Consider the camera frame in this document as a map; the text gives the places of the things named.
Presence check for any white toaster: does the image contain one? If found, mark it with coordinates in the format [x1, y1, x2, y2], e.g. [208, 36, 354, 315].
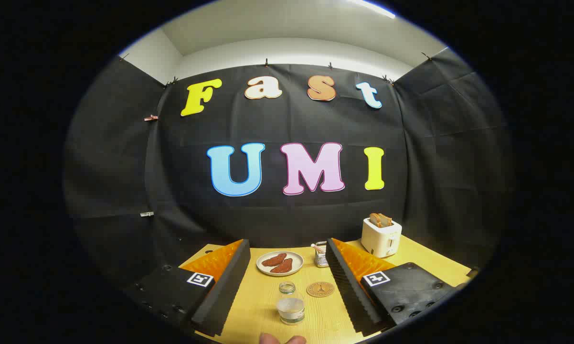
[361, 217, 403, 258]

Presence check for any black backdrop cloth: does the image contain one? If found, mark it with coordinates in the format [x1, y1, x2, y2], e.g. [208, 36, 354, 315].
[63, 48, 512, 297]

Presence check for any wooden table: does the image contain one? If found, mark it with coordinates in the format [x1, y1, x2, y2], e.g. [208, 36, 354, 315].
[180, 234, 474, 344]

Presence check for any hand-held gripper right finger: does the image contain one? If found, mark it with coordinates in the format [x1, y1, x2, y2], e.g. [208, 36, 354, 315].
[325, 237, 459, 337]

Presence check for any white round plate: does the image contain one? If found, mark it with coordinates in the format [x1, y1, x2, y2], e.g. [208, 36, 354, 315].
[256, 251, 304, 277]

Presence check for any clear plastic juice bottle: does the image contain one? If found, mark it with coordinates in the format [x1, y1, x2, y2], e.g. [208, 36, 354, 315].
[276, 281, 306, 325]

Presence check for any round cork coaster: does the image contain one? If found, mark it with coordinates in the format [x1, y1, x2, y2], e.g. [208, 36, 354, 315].
[306, 281, 335, 298]

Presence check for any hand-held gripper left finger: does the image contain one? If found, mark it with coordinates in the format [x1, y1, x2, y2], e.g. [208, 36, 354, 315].
[125, 239, 252, 337]

